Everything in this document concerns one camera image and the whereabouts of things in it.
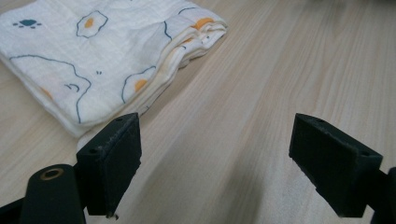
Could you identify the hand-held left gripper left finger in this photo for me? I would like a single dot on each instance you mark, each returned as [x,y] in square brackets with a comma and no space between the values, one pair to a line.
[110,165]

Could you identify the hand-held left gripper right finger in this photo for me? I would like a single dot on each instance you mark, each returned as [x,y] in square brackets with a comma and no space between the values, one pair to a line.
[336,168]

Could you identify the white egg print cloth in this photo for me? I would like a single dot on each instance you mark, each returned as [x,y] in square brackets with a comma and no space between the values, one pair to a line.
[93,62]

